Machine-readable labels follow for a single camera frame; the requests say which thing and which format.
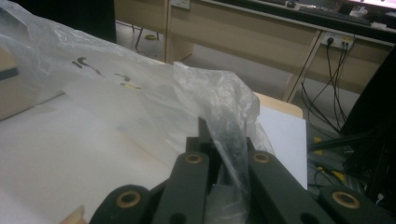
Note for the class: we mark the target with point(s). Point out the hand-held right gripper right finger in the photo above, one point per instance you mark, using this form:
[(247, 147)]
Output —
[(251, 145)]

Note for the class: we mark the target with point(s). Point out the black tripod stand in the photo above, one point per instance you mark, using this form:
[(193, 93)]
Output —
[(342, 141)]

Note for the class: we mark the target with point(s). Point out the small wooden table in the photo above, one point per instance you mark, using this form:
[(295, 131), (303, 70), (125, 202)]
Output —
[(280, 105)]

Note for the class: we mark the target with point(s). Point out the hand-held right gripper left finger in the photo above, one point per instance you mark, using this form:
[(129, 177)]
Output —
[(202, 144)]

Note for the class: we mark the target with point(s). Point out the small round floor object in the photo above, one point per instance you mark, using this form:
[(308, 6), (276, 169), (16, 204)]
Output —
[(151, 37)]

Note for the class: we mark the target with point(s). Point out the black curtain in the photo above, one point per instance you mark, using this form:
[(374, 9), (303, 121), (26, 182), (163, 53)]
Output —
[(77, 15), (376, 102)]

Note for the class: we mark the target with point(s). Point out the white power socket with plugs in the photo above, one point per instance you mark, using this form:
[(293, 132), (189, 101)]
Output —
[(337, 40)]

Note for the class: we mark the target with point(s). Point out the long wooden desk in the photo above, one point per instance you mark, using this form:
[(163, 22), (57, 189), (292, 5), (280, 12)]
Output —
[(233, 34)]

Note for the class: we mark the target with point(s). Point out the clear printed plastic bag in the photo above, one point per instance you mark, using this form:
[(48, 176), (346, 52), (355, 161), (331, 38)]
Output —
[(202, 93)]

